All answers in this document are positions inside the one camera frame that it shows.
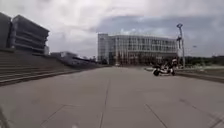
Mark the large pale glass-fronted building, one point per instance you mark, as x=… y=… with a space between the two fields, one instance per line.
x=136 y=50

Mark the grey concrete slab pavement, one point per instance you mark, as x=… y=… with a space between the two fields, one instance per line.
x=113 y=100

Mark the low distant building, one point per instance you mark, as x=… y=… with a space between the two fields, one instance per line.
x=63 y=55

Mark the parked motor scooter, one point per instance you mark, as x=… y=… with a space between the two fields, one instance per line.
x=164 y=69

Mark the tall lamp pole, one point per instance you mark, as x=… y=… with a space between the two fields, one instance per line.
x=182 y=46

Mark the wide grey concrete steps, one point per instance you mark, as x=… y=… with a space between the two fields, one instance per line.
x=23 y=68

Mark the row of dark trees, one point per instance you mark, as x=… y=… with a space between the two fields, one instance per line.
x=203 y=60

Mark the dark layered concrete building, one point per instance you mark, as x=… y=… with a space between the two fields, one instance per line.
x=25 y=35

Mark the low concrete kerb wall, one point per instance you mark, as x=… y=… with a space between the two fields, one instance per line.
x=200 y=76

